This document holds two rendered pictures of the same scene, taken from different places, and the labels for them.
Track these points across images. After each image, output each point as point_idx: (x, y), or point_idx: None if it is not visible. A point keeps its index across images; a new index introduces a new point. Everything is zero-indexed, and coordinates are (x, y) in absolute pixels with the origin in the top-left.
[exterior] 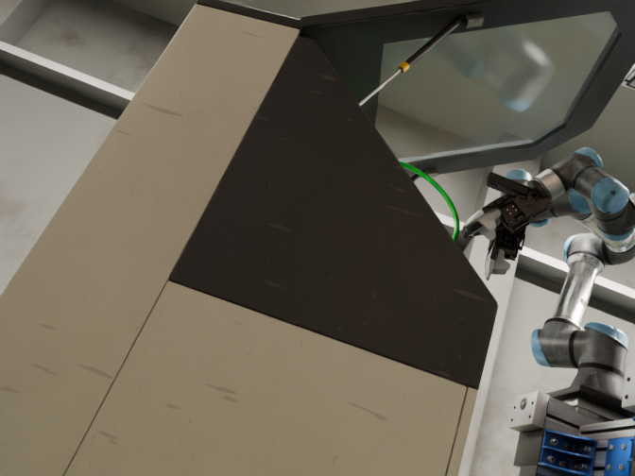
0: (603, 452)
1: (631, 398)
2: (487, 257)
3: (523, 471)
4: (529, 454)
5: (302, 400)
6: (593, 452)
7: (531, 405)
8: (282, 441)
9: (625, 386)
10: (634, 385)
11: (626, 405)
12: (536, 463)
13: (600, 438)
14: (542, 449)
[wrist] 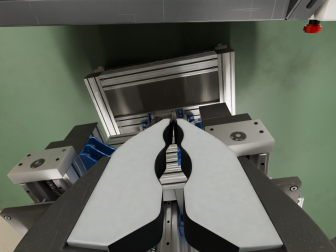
0: (168, 160)
1: (59, 150)
2: (263, 219)
3: (224, 113)
4: (220, 121)
5: None
6: (177, 157)
7: (215, 136)
8: None
9: (63, 155)
10: (53, 156)
11: (65, 146)
12: (204, 119)
13: (174, 167)
14: (201, 128)
